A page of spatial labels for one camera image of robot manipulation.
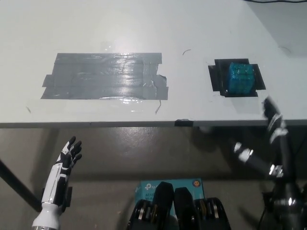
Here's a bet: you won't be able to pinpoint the teal router box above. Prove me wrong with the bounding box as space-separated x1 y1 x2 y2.
133 178 204 216

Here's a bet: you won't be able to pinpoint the black tape square mark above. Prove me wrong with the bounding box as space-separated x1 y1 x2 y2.
207 58 267 98

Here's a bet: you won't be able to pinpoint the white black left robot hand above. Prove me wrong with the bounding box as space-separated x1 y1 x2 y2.
32 136 83 228

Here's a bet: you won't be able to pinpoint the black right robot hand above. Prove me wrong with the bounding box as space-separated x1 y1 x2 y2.
234 94 303 205

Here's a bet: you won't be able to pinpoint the grey duct tape patch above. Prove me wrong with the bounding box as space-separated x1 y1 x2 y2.
40 52 169 101

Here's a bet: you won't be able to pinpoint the black robot legs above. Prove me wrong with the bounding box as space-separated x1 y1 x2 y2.
126 181 232 230

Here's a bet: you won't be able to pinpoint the blue rubik's cube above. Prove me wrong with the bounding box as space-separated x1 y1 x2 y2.
226 61 255 94

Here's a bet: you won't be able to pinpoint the black table leg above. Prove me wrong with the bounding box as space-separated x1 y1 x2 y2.
0 157 43 213

